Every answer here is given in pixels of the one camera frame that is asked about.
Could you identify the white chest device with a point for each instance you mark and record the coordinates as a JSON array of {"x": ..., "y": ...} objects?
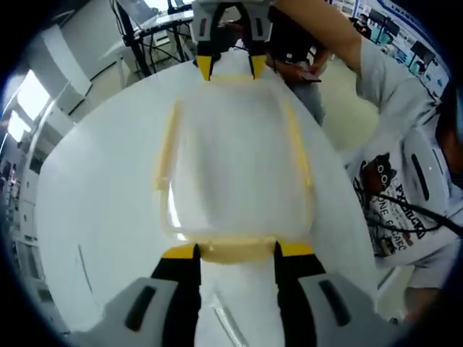
[{"x": 439, "y": 173}]

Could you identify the black tripod stand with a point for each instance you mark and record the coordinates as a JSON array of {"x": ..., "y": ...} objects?
[{"x": 135, "y": 47}]

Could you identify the white drawer cabinets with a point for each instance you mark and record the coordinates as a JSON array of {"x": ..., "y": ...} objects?
[{"x": 25, "y": 224}]

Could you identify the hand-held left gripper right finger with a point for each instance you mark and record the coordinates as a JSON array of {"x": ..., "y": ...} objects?
[{"x": 318, "y": 311}]

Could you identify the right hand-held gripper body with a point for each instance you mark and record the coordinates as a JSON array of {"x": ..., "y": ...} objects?
[{"x": 231, "y": 1}]

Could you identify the black desk monitor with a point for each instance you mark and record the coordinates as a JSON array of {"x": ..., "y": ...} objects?
[
  {"x": 422, "y": 52},
  {"x": 380, "y": 18}
]

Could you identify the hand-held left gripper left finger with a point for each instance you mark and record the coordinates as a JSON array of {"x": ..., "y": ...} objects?
[{"x": 152, "y": 311}]

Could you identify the person's head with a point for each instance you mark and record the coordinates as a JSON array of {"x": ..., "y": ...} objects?
[{"x": 448, "y": 115}]

